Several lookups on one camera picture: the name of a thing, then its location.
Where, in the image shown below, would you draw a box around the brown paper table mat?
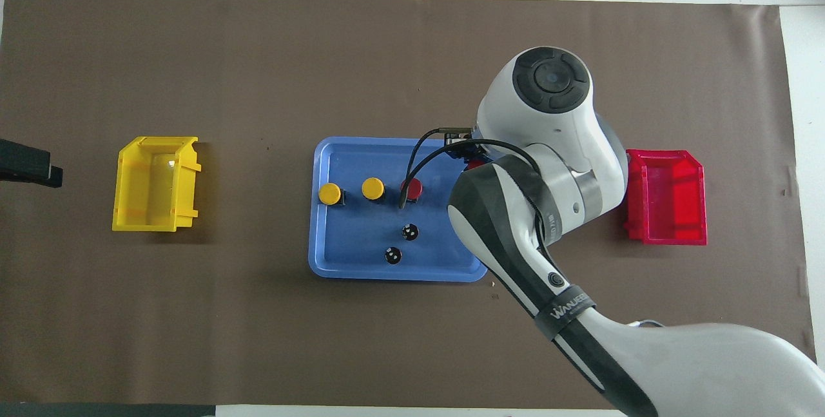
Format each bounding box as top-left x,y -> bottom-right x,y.
0,0 -> 819,411

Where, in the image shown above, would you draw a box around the yellow plastic storage bin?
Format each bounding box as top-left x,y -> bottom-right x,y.
112,136 -> 202,233

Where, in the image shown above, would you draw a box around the yellow push button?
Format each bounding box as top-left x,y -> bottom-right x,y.
318,182 -> 347,207
361,177 -> 387,204

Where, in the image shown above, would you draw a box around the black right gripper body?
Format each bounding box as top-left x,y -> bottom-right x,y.
443,132 -> 483,161

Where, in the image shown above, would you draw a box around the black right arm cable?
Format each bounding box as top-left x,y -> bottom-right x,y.
398,126 -> 547,244

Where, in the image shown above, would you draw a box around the blue plastic tray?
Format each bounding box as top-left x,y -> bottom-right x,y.
308,137 -> 489,283

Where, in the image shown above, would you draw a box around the red plastic storage bin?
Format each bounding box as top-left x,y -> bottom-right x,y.
624,149 -> 708,246

